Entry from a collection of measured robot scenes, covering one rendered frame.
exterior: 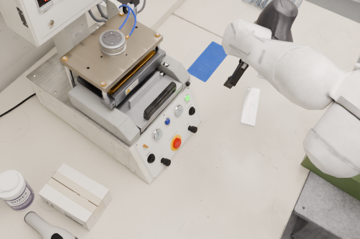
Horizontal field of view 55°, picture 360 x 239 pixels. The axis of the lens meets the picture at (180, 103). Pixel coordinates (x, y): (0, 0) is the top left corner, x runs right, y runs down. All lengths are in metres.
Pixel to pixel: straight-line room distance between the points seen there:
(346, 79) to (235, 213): 0.71
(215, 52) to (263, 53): 0.85
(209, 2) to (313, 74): 1.26
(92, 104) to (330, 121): 0.71
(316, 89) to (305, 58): 0.06
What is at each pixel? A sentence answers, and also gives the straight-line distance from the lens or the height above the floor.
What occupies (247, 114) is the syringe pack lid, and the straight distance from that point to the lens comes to 1.39.
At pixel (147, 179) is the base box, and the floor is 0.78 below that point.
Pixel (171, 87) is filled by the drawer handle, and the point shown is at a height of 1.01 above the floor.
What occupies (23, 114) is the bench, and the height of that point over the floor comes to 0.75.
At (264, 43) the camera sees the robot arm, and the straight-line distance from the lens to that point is 0.77.
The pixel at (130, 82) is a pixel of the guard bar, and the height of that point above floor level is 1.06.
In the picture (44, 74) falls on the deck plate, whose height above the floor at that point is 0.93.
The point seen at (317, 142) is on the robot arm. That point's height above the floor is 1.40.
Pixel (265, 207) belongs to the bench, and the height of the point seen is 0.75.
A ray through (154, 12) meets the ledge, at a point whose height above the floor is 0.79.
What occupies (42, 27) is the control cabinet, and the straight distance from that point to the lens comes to 1.05.
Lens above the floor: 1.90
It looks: 55 degrees down
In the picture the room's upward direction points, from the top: 7 degrees clockwise
